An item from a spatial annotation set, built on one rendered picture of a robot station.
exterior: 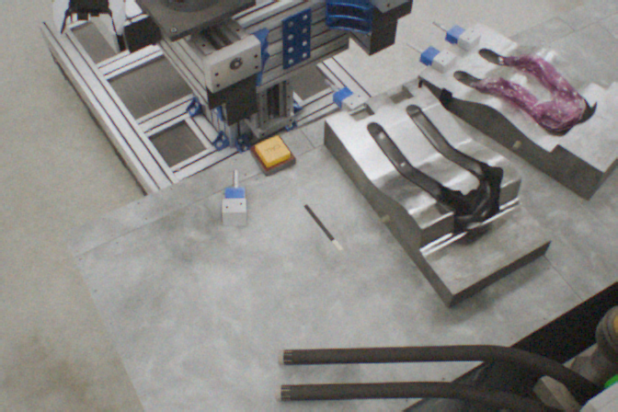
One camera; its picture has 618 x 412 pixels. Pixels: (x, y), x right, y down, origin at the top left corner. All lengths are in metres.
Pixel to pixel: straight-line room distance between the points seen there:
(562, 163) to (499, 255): 0.30
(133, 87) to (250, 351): 1.48
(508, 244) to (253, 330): 0.56
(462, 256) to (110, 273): 0.73
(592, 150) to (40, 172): 1.93
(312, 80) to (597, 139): 1.26
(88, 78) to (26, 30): 0.68
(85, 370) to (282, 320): 1.04
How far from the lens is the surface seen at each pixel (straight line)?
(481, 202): 1.65
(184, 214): 1.70
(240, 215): 1.63
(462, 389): 1.43
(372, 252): 1.63
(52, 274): 2.64
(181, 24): 1.75
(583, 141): 1.78
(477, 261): 1.59
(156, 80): 2.80
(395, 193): 1.59
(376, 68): 3.10
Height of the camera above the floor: 2.20
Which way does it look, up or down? 55 degrees down
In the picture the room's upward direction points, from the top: 1 degrees clockwise
